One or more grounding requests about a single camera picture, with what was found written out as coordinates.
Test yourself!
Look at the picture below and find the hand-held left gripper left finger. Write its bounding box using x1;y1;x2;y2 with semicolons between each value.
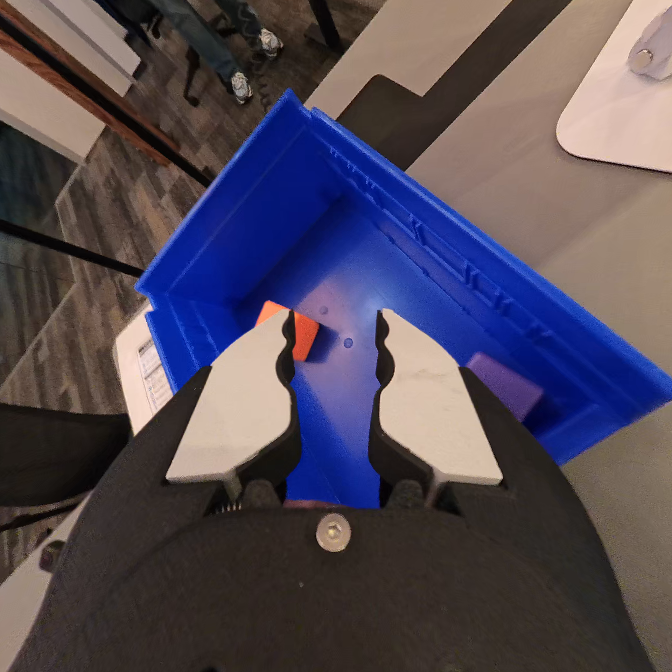
165;309;302;499

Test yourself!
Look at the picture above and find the purple cube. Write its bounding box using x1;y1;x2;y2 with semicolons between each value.
466;353;544;423

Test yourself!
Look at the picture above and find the white wood-edged desk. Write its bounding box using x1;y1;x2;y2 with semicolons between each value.
0;0;182;168

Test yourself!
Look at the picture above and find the white document stand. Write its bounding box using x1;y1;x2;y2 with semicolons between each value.
556;0;672;174

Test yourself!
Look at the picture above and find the pale desk frame bar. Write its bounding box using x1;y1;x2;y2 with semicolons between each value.
0;493;103;672

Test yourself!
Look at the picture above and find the white labelled panel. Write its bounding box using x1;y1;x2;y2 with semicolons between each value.
113;304;176;436

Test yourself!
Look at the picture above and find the orange cube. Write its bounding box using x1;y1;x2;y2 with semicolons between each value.
255;301;320;363

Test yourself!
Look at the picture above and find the grey desk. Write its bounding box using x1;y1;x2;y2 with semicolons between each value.
304;0;672;672

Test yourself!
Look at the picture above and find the blue plastic bin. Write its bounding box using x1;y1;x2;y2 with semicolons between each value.
135;88;672;509

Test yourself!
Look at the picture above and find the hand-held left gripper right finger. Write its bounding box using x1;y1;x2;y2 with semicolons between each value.
369;309;504;506

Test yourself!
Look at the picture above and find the black coiled cable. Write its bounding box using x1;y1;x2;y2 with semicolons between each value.
251;52;275;108

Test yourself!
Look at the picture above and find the black glass partition frame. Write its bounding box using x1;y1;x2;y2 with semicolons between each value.
0;10;216;279

